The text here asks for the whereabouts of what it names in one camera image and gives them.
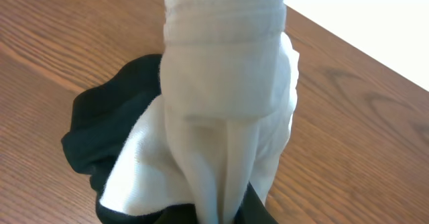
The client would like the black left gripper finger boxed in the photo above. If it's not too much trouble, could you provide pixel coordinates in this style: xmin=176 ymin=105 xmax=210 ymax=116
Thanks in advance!
xmin=234 ymin=183 xmax=278 ymax=224

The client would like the folded black garment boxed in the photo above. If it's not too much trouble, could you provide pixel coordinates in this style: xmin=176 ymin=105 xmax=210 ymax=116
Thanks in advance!
xmin=62 ymin=54 xmax=206 ymax=223

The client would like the white robot print t-shirt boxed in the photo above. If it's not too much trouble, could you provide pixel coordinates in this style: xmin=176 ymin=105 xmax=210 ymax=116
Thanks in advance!
xmin=100 ymin=0 xmax=299 ymax=223

